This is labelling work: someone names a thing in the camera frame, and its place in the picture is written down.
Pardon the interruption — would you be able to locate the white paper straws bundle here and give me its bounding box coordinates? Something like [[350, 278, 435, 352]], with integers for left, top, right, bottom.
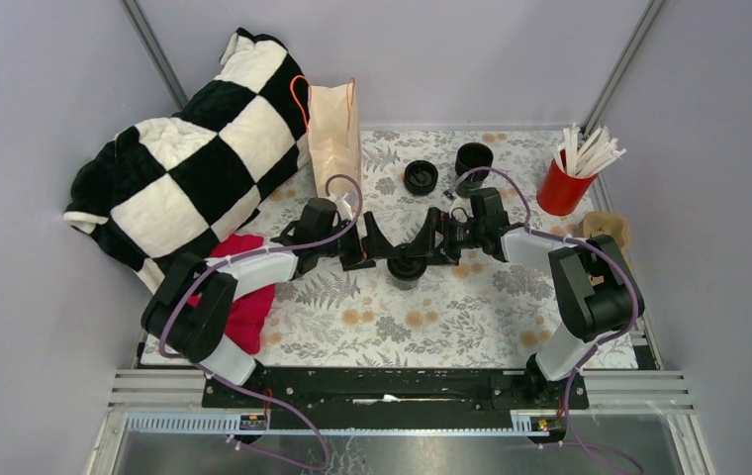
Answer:
[[552, 125, 626, 179]]

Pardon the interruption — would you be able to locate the red cloth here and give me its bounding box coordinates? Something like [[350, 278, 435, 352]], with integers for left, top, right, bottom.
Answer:
[[210, 235, 275, 355]]

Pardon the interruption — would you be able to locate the brown cardboard cup carrier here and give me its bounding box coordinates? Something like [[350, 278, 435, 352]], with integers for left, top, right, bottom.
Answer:
[[579, 211, 631, 253]]

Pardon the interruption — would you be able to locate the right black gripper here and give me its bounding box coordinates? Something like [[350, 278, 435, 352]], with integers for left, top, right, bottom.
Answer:
[[404, 207, 486, 267]]

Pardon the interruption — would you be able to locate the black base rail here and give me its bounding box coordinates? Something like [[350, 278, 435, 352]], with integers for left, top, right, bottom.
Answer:
[[202, 365, 591, 432]]

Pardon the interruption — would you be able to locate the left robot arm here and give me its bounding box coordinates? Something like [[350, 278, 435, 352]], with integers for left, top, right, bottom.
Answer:
[[141, 198, 399, 407]]

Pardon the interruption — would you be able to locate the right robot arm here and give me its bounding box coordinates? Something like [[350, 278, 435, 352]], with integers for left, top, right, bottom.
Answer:
[[392, 188, 644, 408]]

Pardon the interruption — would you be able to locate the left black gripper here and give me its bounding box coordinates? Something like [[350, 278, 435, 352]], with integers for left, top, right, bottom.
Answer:
[[317, 212, 399, 271]]

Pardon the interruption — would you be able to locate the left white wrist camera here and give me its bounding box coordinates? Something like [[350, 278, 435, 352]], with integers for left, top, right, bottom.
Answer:
[[328, 192, 358, 221]]

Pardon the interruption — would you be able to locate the peach paper bag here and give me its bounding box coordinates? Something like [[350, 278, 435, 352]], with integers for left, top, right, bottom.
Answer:
[[290, 74, 362, 207]]

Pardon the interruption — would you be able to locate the black white checkered blanket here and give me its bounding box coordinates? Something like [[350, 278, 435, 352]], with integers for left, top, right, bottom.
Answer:
[[62, 29, 310, 290]]

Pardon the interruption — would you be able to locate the black coffee cup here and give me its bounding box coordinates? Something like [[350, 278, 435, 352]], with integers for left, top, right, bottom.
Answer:
[[390, 274, 420, 291]]

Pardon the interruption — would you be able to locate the stack of black cups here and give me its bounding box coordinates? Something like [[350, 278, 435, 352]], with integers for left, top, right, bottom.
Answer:
[[454, 142, 494, 198]]

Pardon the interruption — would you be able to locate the floral tablecloth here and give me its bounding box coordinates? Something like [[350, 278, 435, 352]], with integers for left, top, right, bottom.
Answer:
[[256, 131, 593, 368]]

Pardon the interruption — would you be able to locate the black cup lid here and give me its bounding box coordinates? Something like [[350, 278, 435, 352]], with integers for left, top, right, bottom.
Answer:
[[387, 244, 427, 282]]

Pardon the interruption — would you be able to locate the stack of black lids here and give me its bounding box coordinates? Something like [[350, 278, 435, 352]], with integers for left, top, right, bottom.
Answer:
[[403, 160, 439, 196]]

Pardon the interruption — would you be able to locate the red cup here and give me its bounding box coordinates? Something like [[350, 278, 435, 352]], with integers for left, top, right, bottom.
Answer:
[[536, 150, 597, 217]]

